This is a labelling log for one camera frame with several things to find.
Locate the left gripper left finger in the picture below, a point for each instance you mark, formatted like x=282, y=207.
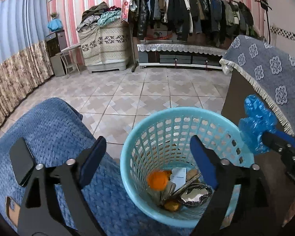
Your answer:
x=40, y=212

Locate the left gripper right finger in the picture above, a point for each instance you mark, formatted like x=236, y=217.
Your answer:
x=254, y=212

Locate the blue plastic bag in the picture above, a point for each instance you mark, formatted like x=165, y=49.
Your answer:
x=259, y=119

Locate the orange peel piece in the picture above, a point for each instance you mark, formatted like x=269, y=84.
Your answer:
x=172, y=205
x=157, y=180

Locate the light blue paper leaflet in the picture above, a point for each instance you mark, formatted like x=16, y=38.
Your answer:
x=178, y=177

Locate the green grey foil packaging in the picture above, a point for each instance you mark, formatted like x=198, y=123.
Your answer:
x=159, y=197

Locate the beige phone case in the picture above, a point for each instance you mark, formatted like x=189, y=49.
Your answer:
x=12, y=210

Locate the grey floral fringed cloth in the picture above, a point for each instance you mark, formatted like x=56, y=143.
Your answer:
x=271, y=73

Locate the blue quilted blanket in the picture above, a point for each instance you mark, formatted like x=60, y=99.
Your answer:
x=54, y=132

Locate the light blue plastic basket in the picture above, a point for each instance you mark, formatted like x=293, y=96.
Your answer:
x=162, y=142

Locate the low shelf with lace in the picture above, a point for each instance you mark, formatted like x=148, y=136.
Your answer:
x=178, y=55

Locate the clothes rack with garments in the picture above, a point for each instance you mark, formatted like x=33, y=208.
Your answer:
x=214, y=23

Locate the small white table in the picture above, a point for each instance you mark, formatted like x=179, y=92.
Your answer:
x=69, y=58

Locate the blue and floral curtain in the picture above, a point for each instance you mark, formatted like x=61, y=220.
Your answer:
x=24, y=60

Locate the black water dispenser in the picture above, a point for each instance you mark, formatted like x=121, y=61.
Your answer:
x=56, y=42

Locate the patterned cloth covered cabinet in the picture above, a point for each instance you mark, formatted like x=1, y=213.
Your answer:
x=106, y=48

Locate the blue cloth covered bottle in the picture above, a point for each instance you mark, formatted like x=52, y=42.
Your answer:
x=55, y=25

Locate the pile of clothes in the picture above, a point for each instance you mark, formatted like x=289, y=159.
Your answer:
x=100, y=15

